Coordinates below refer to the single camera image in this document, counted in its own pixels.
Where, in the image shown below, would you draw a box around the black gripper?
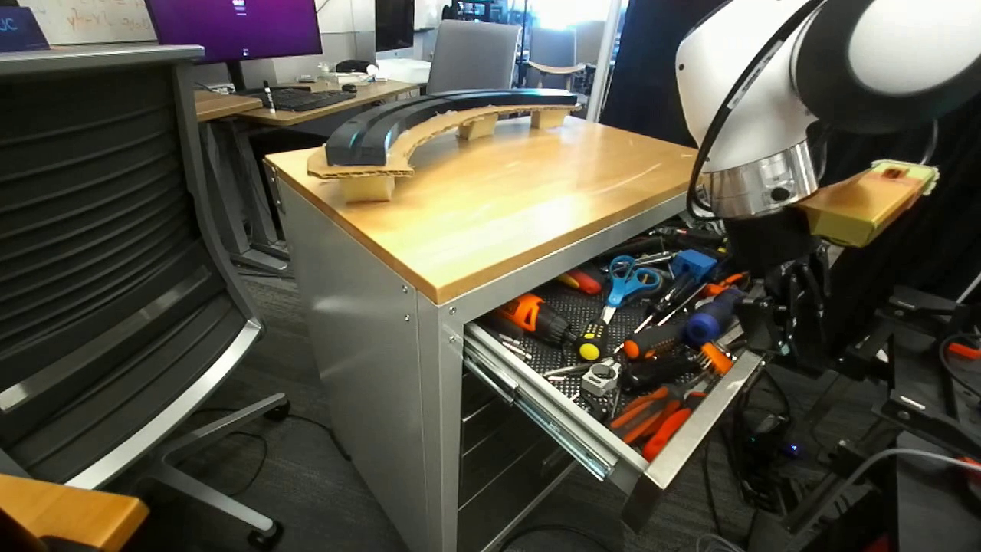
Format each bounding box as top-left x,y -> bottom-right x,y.
723,210 -> 833,355

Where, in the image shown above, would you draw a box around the grey wide tool drawer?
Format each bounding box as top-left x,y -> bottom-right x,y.
461,219 -> 766,496

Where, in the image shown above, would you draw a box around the black screwdriver orange collar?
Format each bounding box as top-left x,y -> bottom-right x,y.
621,339 -> 735,396

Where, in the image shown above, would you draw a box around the blue plastic clamp tool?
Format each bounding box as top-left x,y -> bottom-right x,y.
668,245 -> 720,287

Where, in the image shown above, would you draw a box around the black equipment stand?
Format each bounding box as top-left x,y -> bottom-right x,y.
836,285 -> 981,552

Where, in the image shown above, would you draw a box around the silver metal socket piece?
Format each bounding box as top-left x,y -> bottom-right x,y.
578,355 -> 625,422

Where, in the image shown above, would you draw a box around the white framed background chair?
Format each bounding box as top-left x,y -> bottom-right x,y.
519,24 -> 597,91

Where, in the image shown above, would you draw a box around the grey fabric office chair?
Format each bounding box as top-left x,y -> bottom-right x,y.
427,16 -> 524,99

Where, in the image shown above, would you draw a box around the grey tool cabinet wooden top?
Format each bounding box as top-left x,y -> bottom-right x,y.
261,113 -> 738,552

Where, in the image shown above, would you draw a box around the curved black track piece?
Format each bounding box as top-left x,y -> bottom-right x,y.
321,86 -> 582,172

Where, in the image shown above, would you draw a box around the dark computer monitor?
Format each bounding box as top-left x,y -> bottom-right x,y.
371,0 -> 421,54

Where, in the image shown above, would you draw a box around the wooden office desk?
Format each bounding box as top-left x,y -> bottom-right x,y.
194,73 -> 422,132

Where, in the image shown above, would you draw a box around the black keyboard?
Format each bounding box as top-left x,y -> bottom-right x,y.
266,86 -> 358,113

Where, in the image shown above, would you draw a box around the purple screen monitor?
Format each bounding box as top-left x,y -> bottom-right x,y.
140,0 -> 324,91

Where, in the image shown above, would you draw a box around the grey mesh office chair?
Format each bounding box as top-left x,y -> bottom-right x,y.
0,40 -> 294,548

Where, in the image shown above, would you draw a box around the orange wooden board corner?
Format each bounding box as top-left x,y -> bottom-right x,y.
0,473 -> 151,552

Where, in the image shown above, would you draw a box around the blue screen laptop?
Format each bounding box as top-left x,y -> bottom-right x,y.
0,4 -> 51,54

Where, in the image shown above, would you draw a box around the thin orange handled screwdriver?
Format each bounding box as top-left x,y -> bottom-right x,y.
702,271 -> 754,300

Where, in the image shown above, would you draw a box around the blue handled screwdriver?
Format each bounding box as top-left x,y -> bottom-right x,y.
682,285 -> 747,346

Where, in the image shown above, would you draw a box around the yellow wooden wrist camera mount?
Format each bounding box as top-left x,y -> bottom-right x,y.
801,156 -> 942,251

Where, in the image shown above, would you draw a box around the black floor cable bundle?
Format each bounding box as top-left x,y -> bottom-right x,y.
702,387 -> 830,547

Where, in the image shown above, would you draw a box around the blue handled scissors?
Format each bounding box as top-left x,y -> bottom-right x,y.
595,256 -> 668,331

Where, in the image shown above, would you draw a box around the grey floor cable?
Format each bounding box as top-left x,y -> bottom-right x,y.
814,442 -> 981,516

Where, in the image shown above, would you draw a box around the red orange handled pliers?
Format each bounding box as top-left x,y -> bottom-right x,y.
610,382 -> 699,464

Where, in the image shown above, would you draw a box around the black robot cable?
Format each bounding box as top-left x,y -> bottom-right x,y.
682,0 -> 821,223

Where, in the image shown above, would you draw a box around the small red handled tool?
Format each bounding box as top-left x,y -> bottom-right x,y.
557,268 -> 607,300

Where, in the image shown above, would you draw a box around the orange black tool handle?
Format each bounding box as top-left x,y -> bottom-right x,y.
499,292 -> 577,351

